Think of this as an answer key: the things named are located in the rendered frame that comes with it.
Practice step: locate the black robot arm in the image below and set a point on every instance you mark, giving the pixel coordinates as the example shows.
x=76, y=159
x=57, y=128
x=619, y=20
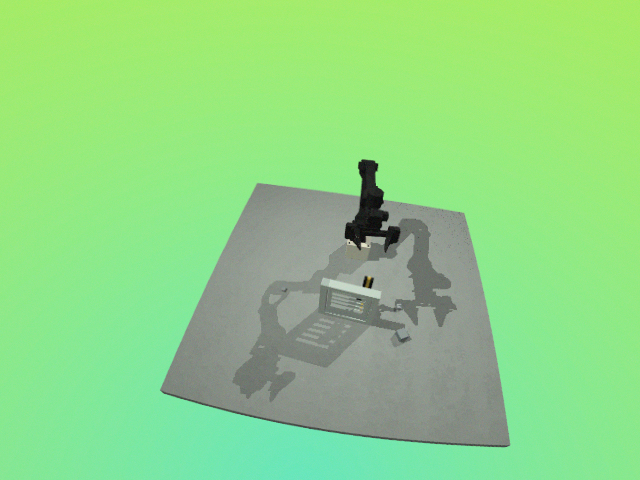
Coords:
x=371, y=196

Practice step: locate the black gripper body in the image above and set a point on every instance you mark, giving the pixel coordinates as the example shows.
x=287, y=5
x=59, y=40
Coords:
x=371, y=230

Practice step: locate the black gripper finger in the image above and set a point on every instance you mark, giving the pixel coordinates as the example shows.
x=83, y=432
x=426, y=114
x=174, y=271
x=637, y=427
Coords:
x=355, y=237
x=389, y=239

